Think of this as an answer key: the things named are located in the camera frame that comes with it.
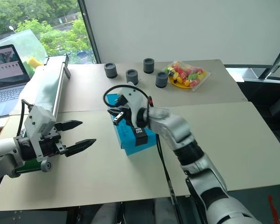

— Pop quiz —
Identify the black window frame post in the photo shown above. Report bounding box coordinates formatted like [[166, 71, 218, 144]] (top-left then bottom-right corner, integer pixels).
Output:
[[77, 0, 101, 64]]

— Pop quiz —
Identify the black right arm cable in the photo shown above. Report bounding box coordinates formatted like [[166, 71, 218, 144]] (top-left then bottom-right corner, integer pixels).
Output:
[[103, 84, 179, 224]]

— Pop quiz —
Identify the blue cardboard box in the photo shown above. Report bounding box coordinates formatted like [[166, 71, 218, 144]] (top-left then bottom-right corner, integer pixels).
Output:
[[106, 92, 158, 156]]

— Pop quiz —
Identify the red floor strip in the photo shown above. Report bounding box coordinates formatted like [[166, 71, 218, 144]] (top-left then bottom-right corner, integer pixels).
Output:
[[267, 195, 280, 224]]

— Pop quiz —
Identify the clear bag of colourful toys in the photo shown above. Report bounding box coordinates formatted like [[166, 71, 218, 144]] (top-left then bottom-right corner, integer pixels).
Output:
[[162, 60, 212, 92]]

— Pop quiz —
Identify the grey open laptop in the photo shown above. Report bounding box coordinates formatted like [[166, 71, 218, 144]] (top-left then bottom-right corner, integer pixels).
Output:
[[0, 44, 31, 120]]

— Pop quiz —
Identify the translucent green plastic bag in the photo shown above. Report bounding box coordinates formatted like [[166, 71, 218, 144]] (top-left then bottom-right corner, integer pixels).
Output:
[[0, 28, 49, 70]]

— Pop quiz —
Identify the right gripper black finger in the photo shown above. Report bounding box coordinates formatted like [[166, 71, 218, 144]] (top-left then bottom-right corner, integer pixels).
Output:
[[112, 112, 125, 126], [107, 107, 126, 116]]

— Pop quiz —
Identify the yellow plastic plate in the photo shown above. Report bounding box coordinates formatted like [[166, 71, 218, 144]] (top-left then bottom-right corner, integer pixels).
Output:
[[168, 76, 192, 90]]

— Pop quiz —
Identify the silver metal stand bar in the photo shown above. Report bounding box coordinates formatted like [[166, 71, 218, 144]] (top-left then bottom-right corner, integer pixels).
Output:
[[265, 41, 280, 81]]

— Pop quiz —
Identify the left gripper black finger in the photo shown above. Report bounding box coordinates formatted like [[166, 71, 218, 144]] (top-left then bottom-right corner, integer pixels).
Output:
[[64, 138, 97, 158], [54, 119, 84, 132]]

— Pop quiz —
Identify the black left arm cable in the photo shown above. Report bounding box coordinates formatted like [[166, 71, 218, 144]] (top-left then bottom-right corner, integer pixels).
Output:
[[0, 98, 35, 204]]

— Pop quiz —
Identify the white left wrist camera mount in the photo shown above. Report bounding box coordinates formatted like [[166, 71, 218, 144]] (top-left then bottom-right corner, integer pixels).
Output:
[[23, 105, 57, 163]]

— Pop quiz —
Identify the dark grey cylinder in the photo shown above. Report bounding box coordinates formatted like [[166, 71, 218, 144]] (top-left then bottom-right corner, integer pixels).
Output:
[[155, 71, 168, 89], [126, 69, 139, 85], [104, 62, 118, 79], [143, 58, 155, 74]]

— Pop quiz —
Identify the green conveyor belt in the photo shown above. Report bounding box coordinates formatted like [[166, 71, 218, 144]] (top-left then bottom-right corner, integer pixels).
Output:
[[13, 53, 72, 174]]

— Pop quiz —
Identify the yellow sponge block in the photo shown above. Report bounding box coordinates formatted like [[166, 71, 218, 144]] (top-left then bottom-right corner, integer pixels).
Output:
[[27, 56, 43, 70]]

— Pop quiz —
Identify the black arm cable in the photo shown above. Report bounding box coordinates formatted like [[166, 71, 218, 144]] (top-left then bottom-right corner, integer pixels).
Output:
[[0, 98, 35, 204], [103, 84, 179, 224]]

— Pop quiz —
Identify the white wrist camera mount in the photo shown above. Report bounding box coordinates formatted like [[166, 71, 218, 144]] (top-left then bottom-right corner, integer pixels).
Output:
[[118, 81, 153, 128], [23, 105, 57, 163]]

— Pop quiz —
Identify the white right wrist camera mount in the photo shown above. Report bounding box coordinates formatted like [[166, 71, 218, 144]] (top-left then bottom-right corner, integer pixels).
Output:
[[118, 81, 153, 128]]

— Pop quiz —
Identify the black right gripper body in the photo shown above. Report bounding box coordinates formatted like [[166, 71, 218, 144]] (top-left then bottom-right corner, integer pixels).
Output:
[[114, 92, 134, 126]]

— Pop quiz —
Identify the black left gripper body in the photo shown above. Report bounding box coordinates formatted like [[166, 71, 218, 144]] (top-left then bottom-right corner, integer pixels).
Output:
[[25, 129, 67, 161]]

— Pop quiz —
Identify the dark side desk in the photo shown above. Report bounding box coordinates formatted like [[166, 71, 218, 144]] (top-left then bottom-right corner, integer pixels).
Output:
[[224, 64, 280, 161]]

